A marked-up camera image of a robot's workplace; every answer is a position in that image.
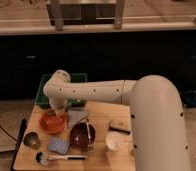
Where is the metal cup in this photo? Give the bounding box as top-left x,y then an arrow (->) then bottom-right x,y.
23,132 -> 41,149

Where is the white dish brush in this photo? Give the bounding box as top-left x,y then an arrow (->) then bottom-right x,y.
35,152 -> 87,166

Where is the dark blue object on floor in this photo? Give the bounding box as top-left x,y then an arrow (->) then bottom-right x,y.
181,91 -> 196,108

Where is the dark maroon bowl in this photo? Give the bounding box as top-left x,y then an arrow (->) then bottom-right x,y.
69,122 -> 96,150

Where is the white cup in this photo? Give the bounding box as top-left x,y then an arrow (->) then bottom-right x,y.
105,132 -> 124,152

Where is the red bowl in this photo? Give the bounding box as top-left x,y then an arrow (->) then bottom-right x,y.
39,110 -> 66,134

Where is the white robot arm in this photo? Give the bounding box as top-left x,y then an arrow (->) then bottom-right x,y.
43,70 -> 191,171

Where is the metal frame stand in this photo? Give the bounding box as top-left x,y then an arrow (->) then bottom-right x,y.
45,0 -> 125,31

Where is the grey cloth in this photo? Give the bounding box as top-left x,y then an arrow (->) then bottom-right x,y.
68,110 -> 87,128

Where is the brown black sponge block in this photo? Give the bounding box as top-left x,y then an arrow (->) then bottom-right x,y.
109,119 -> 131,135

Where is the green plastic tray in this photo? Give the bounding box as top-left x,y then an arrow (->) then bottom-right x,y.
35,73 -> 87,109

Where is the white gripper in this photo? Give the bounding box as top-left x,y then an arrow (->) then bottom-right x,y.
47,98 -> 67,120

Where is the blue sponge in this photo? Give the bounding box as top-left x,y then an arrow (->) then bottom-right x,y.
47,137 -> 70,155

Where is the white spoon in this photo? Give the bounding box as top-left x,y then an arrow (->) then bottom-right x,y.
86,118 -> 92,143

